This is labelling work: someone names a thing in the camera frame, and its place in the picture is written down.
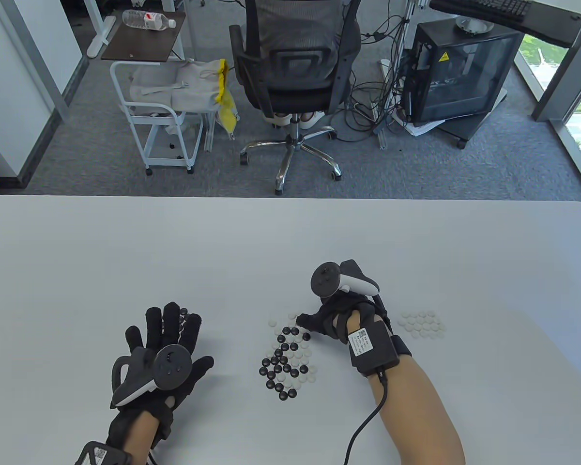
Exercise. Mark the black rolling platform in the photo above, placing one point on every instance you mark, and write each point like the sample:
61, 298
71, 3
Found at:
465, 127

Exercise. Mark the black keyboard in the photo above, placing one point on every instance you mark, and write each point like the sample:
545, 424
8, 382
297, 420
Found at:
506, 7

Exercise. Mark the yellow plastic bag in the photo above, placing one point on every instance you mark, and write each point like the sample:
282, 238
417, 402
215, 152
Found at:
227, 114

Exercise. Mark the person's right hand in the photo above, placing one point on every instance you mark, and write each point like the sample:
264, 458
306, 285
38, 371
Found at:
331, 315

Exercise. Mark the white desk leg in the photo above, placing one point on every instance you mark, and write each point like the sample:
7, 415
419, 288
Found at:
101, 38

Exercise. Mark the group of white go stones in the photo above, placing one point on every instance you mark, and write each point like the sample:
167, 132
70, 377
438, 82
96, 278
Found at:
422, 324

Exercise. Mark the small brown side table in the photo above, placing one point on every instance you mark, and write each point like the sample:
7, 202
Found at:
140, 46

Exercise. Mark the pile of mixed go stones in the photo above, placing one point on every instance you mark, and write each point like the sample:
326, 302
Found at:
293, 358

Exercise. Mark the group of black go stones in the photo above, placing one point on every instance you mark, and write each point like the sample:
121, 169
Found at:
184, 312

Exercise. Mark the black white hand controller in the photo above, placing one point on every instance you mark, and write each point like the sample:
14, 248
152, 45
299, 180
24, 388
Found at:
172, 365
324, 278

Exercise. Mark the aluminium profile stand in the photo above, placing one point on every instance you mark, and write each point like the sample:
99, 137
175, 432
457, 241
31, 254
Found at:
383, 138

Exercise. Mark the grey fabric bag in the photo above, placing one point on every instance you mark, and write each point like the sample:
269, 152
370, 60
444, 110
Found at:
193, 87

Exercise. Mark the white papers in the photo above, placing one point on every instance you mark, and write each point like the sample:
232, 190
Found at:
421, 128

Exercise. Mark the black framed wrist camera module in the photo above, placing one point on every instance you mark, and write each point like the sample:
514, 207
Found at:
101, 455

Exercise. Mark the person's left hand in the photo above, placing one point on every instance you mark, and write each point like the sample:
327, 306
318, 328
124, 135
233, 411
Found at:
172, 324

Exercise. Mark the clear plastic water bottle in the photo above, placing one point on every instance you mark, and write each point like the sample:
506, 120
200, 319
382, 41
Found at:
145, 19

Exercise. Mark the black desk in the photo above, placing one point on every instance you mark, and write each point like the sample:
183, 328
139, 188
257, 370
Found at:
547, 24

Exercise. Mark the white metal cart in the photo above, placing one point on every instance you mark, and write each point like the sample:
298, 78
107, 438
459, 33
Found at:
164, 157

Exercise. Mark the black mesh office chair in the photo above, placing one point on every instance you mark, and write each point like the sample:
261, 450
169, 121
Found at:
295, 97

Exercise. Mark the person's right forearm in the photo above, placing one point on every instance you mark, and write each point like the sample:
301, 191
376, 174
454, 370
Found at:
416, 416

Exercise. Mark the black boxed wrist camera module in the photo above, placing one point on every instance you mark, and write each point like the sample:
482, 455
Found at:
375, 348

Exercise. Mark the white bowl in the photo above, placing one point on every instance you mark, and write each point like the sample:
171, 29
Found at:
474, 26

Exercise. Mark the black computer tower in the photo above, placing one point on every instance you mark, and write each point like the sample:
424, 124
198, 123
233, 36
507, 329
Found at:
465, 72

